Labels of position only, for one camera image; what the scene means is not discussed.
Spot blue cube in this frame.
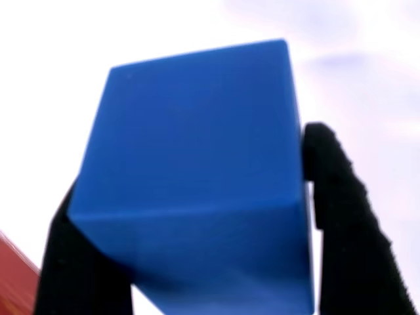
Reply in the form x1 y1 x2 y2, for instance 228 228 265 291
66 38 316 315

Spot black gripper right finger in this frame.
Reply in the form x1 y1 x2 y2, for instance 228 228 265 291
300 121 418 315

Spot red object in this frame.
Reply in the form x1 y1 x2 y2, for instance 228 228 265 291
0 229 42 315

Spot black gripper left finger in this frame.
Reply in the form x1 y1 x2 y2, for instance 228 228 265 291
33 179 135 315

